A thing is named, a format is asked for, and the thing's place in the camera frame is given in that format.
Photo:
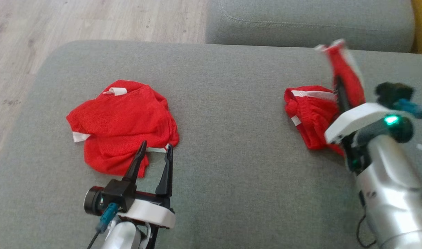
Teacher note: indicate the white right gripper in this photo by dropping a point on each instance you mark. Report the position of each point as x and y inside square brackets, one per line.
[356, 119]

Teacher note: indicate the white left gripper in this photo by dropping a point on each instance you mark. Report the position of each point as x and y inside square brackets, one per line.
[152, 212]

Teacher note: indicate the red shorts with white stripe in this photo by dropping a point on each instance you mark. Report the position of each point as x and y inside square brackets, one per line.
[311, 114]

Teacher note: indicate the red basketball jersey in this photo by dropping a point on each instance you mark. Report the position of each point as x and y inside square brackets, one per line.
[121, 117]

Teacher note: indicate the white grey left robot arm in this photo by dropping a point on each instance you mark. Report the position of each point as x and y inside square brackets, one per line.
[122, 237]

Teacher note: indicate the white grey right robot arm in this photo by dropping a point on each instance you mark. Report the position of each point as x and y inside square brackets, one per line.
[394, 193]

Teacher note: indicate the large grey sofa seat cushion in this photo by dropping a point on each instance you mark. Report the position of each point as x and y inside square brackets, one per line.
[231, 138]

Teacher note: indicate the small grey sofa seat cushion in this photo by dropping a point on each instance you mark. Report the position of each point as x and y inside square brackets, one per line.
[300, 20]

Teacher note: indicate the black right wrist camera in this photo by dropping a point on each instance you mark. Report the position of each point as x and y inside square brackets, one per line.
[394, 91]

